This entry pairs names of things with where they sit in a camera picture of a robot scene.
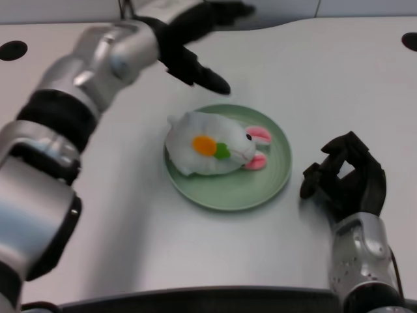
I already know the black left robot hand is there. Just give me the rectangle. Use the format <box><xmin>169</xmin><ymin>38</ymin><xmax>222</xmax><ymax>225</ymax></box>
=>
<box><xmin>143</xmin><ymin>0</ymin><xmax>257</xmax><ymax>96</ymax></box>

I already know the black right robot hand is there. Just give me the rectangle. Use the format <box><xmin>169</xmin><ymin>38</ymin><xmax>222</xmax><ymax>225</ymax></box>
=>
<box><xmin>299</xmin><ymin>130</ymin><xmax>388</xmax><ymax>223</ymax></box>

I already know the white plush rabbit doll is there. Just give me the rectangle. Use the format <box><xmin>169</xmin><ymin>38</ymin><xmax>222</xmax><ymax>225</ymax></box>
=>
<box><xmin>165</xmin><ymin>110</ymin><xmax>273</xmax><ymax>177</ymax></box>

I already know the green round plate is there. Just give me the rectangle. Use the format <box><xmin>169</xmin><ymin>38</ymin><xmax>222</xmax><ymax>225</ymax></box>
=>
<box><xmin>164</xmin><ymin>103</ymin><xmax>293</xmax><ymax>212</ymax></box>

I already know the black table grommet hole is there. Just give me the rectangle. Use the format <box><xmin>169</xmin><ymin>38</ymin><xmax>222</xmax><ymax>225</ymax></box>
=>
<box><xmin>0</xmin><ymin>40</ymin><xmax>29</xmax><ymax>61</ymax></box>
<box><xmin>401</xmin><ymin>31</ymin><xmax>417</xmax><ymax>52</ymax></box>

